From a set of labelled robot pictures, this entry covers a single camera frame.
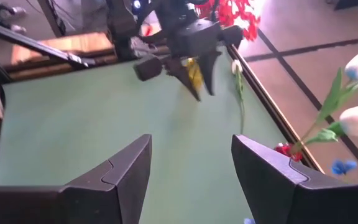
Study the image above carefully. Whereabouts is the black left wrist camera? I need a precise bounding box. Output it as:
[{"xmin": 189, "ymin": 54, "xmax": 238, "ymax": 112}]
[{"xmin": 133, "ymin": 55, "xmax": 163, "ymax": 82}]

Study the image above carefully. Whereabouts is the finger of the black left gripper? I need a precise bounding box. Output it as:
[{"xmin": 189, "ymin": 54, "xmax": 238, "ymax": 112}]
[
  {"xmin": 166, "ymin": 58, "xmax": 201, "ymax": 102},
  {"xmin": 199, "ymin": 51, "xmax": 222, "ymax": 96}
]

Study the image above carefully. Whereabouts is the blue artificial flower bunch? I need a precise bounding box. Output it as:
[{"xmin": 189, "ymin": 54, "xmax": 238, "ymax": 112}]
[{"xmin": 331, "ymin": 159, "xmax": 357, "ymax": 175}]

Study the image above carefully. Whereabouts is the red artificial flower bunch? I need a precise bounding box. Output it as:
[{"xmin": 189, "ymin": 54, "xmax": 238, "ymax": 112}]
[
  {"xmin": 228, "ymin": 0, "xmax": 262, "ymax": 42},
  {"xmin": 209, "ymin": 0, "xmax": 245, "ymax": 29},
  {"xmin": 194, "ymin": 0, "xmax": 220, "ymax": 19}
]

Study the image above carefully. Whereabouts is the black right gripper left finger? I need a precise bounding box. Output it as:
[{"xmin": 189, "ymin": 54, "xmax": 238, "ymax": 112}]
[{"xmin": 61, "ymin": 134, "xmax": 152, "ymax": 224}]

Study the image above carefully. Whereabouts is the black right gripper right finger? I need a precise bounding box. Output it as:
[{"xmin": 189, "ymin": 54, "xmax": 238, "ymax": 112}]
[{"xmin": 231, "ymin": 134, "xmax": 332, "ymax": 224}]

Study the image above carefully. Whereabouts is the yellow glass vase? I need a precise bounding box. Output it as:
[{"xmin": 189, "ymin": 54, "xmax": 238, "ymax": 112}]
[{"xmin": 186, "ymin": 57, "xmax": 204, "ymax": 93}]

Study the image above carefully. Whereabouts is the person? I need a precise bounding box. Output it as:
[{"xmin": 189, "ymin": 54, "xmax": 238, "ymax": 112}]
[{"xmin": 0, "ymin": 0, "xmax": 28, "ymax": 34}]

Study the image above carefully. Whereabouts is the green table mat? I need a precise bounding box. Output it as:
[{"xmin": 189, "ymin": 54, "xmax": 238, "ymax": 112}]
[{"xmin": 0, "ymin": 46, "xmax": 291, "ymax": 224}]

